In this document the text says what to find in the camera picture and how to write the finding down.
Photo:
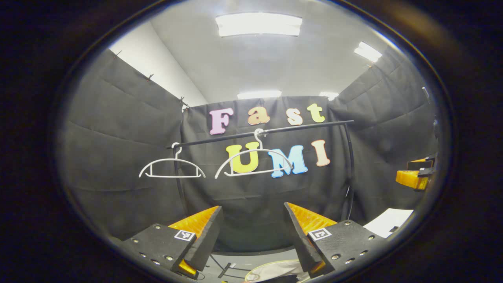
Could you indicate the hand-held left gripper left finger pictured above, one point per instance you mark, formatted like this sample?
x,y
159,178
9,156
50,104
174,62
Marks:
x,y
208,236

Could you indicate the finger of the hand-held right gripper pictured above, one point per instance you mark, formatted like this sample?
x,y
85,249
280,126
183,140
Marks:
x,y
408,177
422,164

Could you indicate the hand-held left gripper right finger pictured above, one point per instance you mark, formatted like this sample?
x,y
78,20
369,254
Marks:
x,y
300,243

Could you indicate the white plastic clothes hanger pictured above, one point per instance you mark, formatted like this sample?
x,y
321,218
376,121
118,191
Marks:
x,y
255,149
173,159

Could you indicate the black metal clothes rack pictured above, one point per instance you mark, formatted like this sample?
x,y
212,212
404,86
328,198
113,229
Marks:
x,y
306,126

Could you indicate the white flat board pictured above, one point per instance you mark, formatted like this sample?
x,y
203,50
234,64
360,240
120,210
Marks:
x,y
387,220

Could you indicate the black backdrop cloth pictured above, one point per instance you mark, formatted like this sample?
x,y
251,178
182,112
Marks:
x,y
118,177

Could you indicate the small ceiling light panel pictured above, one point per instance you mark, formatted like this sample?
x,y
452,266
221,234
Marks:
x,y
329,95
367,52

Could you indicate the large ceiling light panel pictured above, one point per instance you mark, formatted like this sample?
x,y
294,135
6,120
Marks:
x,y
259,24

